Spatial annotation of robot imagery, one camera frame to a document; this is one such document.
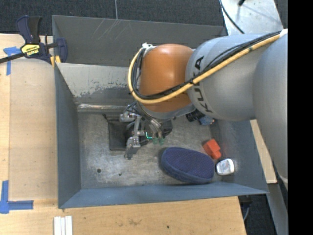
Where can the orange-red plastic block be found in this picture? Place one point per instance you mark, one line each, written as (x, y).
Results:
(212, 148)

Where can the small blue thing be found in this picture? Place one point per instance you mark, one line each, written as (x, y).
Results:
(207, 121)

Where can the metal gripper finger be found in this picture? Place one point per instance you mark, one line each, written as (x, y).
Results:
(127, 117)
(133, 143)

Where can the white printed small box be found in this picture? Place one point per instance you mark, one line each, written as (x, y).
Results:
(225, 167)

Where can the grey metal bin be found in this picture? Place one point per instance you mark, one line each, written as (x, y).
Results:
(102, 170)

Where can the dark green flat block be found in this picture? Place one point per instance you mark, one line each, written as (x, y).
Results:
(117, 136)

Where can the dark blue oval cushion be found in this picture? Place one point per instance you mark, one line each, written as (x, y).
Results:
(187, 165)

